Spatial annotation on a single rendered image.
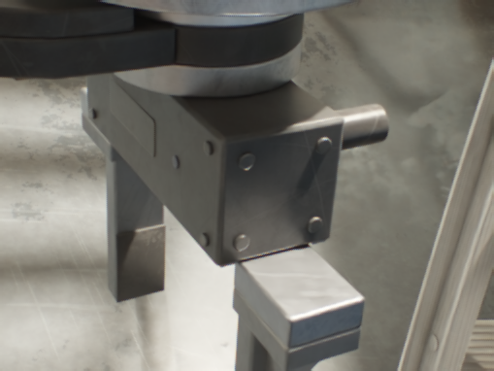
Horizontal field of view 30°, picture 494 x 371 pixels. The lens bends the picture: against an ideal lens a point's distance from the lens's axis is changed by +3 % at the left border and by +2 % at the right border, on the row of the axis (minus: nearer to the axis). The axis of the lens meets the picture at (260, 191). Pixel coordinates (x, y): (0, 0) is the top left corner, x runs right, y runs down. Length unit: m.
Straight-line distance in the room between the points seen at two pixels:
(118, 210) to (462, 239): 0.52
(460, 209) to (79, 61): 0.64
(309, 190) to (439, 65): 1.65
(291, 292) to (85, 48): 0.10
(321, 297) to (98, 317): 1.07
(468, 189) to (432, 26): 1.19
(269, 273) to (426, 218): 1.34
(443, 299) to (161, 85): 0.65
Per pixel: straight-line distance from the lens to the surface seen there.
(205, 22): 0.31
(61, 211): 1.47
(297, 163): 0.31
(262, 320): 0.32
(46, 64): 0.30
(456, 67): 1.98
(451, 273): 0.93
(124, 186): 0.44
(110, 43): 0.30
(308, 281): 0.31
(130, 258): 0.46
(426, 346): 0.97
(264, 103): 0.32
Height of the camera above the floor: 1.15
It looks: 47 degrees down
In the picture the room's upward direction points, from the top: 20 degrees clockwise
